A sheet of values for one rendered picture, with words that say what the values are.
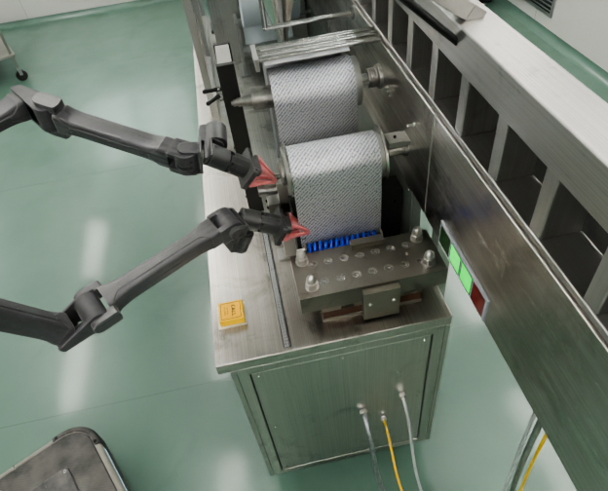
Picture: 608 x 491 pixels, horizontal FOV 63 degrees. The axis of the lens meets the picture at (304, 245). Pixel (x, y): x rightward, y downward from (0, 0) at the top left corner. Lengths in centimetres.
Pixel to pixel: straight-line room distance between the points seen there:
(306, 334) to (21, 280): 226
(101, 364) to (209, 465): 79
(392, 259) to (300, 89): 53
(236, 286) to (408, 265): 52
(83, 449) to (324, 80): 161
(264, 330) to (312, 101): 65
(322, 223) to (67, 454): 137
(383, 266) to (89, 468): 136
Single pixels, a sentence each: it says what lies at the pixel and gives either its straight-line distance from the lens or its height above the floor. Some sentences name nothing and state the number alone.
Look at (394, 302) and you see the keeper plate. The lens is 137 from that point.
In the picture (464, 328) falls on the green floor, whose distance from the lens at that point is 254.
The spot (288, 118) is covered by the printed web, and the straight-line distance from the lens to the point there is 146.
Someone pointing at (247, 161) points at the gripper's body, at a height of 131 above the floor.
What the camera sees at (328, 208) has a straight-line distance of 136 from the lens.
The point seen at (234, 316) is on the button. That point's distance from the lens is 144.
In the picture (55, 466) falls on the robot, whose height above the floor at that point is 24.
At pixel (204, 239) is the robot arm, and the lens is 125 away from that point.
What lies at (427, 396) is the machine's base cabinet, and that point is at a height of 46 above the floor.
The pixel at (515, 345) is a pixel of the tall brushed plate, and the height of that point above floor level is 122.
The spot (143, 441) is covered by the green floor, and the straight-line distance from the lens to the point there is 241.
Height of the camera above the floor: 204
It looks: 45 degrees down
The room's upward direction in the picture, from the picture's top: 8 degrees counter-clockwise
